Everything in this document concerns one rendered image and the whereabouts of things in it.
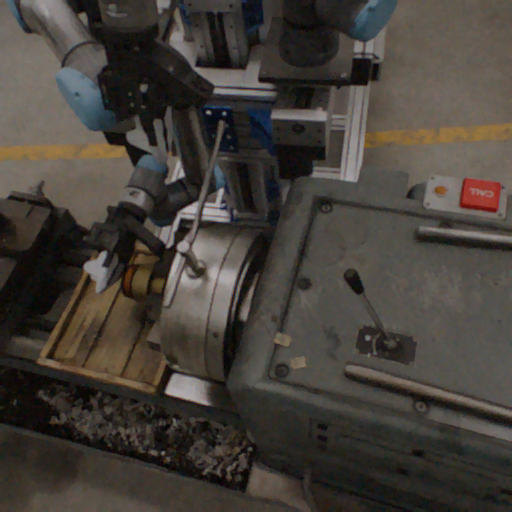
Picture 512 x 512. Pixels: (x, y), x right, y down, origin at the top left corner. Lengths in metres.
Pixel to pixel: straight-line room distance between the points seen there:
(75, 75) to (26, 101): 2.43
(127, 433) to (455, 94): 2.37
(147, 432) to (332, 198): 0.88
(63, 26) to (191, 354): 0.69
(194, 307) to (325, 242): 0.26
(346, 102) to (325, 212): 1.76
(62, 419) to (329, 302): 1.03
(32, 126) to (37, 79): 0.38
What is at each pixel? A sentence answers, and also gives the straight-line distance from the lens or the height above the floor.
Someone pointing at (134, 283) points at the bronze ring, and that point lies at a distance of 1.08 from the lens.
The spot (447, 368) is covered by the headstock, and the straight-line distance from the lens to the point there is 0.82.
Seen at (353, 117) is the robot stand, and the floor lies 0.23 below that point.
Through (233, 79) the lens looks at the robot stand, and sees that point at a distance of 1.48.
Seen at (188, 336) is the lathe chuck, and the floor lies 1.18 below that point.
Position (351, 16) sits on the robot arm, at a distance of 1.17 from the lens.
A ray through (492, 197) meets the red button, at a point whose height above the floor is 1.27.
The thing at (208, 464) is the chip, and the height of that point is 0.57.
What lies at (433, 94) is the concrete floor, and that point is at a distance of 3.05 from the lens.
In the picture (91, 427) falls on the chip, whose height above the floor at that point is 0.56.
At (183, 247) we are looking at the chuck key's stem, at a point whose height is 1.32.
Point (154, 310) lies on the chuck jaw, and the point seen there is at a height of 1.11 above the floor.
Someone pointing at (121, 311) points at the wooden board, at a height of 0.88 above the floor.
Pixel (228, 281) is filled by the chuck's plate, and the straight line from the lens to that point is 0.89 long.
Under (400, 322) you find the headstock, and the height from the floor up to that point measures 1.25.
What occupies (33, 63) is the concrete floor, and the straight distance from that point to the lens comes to 3.67.
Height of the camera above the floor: 2.01
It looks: 60 degrees down
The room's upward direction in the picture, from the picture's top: 10 degrees counter-clockwise
